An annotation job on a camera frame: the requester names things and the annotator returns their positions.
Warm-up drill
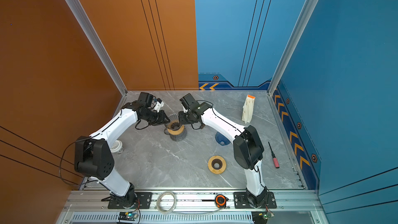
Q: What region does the grey glass carafe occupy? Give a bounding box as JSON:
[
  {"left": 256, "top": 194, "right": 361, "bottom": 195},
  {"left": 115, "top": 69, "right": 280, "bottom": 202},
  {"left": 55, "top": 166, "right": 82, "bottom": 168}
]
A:
[{"left": 164, "top": 129, "right": 187, "bottom": 142}]

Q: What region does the grey ribbed glass dripper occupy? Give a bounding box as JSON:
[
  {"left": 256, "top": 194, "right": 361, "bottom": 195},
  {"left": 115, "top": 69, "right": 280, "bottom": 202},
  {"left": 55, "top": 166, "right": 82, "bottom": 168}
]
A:
[{"left": 165, "top": 114, "right": 180, "bottom": 127}]

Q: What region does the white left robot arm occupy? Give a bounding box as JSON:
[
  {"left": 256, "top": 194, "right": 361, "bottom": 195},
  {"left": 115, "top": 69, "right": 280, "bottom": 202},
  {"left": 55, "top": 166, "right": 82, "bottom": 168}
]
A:
[{"left": 74, "top": 101, "right": 171, "bottom": 208}]

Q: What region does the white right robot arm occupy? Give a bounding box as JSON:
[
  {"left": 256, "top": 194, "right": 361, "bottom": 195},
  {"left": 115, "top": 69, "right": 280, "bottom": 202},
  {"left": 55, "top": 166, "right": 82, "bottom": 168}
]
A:
[{"left": 178, "top": 98, "right": 277, "bottom": 209}]

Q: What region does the blue ribbed dripper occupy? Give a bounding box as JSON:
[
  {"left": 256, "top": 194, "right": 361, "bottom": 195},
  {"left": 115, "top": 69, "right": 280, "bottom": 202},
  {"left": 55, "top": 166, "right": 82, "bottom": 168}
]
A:
[{"left": 215, "top": 132, "right": 231, "bottom": 146}]

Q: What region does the coffee filter paper pack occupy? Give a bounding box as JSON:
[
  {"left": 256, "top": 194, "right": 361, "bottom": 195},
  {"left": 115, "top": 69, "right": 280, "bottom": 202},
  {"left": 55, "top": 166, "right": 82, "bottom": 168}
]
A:
[{"left": 241, "top": 94, "right": 255, "bottom": 123}]

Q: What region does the orange black tape measure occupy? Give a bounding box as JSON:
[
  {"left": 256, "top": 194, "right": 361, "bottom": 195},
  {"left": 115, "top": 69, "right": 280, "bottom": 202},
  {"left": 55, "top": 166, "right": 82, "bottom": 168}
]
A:
[{"left": 215, "top": 194, "right": 229, "bottom": 208}]

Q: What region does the clear coiled tube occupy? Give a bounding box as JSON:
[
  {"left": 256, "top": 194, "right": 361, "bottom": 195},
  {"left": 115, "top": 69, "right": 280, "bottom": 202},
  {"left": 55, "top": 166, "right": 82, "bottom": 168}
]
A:
[{"left": 155, "top": 191, "right": 177, "bottom": 215}]

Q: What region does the green circuit board left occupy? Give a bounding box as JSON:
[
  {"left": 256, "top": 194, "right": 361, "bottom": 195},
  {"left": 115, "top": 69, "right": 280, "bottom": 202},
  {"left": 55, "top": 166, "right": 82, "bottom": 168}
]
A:
[{"left": 118, "top": 212, "right": 139, "bottom": 223}]

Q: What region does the green circuit board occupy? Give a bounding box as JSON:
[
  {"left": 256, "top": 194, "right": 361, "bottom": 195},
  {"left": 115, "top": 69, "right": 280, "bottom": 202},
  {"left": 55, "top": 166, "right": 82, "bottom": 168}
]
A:
[
  {"left": 251, "top": 212, "right": 275, "bottom": 224},
  {"left": 118, "top": 212, "right": 139, "bottom": 223}
]

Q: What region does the green circuit board right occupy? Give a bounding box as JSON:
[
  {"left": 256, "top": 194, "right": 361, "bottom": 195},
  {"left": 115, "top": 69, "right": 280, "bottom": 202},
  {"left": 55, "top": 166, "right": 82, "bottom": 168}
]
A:
[{"left": 251, "top": 212, "right": 275, "bottom": 224}]

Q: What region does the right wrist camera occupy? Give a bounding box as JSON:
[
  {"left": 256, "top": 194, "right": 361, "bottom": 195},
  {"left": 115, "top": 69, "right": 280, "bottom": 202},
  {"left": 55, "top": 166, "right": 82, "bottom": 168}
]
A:
[{"left": 179, "top": 93, "right": 200, "bottom": 112}]

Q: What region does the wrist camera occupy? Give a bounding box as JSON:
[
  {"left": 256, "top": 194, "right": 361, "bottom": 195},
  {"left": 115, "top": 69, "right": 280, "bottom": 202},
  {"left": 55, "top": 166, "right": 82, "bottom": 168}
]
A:
[
  {"left": 179, "top": 93, "right": 200, "bottom": 112},
  {"left": 138, "top": 92, "right": 164, "bottom": 112}
]

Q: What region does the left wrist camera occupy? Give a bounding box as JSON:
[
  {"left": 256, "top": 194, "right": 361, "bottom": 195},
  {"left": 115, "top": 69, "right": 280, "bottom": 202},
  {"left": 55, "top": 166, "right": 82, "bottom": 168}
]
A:
[{"left": 138, "top": 92, "right": 164, "bottom": 112}]

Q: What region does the red handled screwdriver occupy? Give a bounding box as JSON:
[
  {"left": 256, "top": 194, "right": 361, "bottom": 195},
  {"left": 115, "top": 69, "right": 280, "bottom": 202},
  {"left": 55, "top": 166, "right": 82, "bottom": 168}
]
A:
[{"left": 268, "top": 142, "right": 280, "bottom": 169}]

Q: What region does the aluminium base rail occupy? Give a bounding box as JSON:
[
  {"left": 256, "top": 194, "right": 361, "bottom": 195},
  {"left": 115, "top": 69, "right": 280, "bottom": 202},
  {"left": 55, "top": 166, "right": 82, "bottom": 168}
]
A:
[{"left": 56, "top": 188, "right": 329, "bottom": 224}]

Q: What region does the aluminium corner post left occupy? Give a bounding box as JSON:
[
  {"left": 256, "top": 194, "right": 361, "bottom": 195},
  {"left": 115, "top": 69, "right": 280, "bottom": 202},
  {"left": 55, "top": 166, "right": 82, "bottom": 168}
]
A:
[{"left": 50, "top": 0, "right": 128, "bottom": 95}]

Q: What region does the aluminium corner post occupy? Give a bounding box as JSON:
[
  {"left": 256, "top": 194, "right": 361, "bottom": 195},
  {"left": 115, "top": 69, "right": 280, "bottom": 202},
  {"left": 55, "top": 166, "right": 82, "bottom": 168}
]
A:
[
  {"left": 50, "top": 0, "right": 128, "bottom": 95},
  {"left": 267, "top": 0, "right": 331, "bottom": 96}
]

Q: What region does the aluminium corner post right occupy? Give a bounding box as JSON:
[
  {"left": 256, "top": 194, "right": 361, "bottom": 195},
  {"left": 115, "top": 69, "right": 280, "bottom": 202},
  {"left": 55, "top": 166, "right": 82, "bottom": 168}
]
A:
[{"left": 267, "top": 0, "right": 331, "bottom": 96}]

